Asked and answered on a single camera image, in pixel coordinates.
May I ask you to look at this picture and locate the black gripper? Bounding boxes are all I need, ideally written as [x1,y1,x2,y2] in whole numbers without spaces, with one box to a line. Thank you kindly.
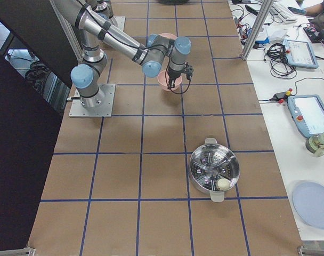
[167,62,193,89]

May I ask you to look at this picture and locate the pink bowl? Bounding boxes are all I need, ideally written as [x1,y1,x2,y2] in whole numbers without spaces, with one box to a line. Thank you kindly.
[157,70,182,92]

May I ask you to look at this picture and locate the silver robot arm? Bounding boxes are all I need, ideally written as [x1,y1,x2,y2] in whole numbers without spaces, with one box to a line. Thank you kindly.
[86,0,114,19]
[54,1,193,109]

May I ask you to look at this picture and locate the pink plate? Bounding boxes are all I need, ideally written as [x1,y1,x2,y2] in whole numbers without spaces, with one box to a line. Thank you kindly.
[159,33,177,40]

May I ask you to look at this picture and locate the light blue plate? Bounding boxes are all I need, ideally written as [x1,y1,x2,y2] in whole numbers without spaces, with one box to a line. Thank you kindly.
[292,182,324,229]

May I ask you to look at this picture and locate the stainless steel steamer pot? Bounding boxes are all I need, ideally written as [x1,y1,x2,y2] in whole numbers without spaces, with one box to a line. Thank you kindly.
[188,138,240,203]

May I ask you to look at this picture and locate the black power adapter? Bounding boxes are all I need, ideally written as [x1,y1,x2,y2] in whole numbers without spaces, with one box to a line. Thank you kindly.
[272,92,288,101]

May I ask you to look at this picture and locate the white keyboard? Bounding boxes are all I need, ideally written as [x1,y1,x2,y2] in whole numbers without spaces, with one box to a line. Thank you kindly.
[270,1,297,23]

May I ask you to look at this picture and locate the far teach pendant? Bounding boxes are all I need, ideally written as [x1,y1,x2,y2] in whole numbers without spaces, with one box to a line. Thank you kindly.
[283,39,319,69]

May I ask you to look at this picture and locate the teach pendant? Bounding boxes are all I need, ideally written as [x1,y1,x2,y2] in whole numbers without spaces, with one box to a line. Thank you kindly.
[287,94,324,138]
[283,39,319,69]

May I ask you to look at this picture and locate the near teach pendant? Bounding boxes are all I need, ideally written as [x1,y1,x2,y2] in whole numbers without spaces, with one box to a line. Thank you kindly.
[287,94,324,138]

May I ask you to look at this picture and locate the glass jar with lid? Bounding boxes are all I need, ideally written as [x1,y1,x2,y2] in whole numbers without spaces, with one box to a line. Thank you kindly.
[305,133,324,157]

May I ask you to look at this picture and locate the coiled black cable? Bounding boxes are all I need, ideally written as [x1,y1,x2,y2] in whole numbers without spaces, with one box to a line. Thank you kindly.
[264,42,297,79]

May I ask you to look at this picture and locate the aluminium frame post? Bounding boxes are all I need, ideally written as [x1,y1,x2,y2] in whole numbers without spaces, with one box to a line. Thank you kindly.
[241,0,273,61]

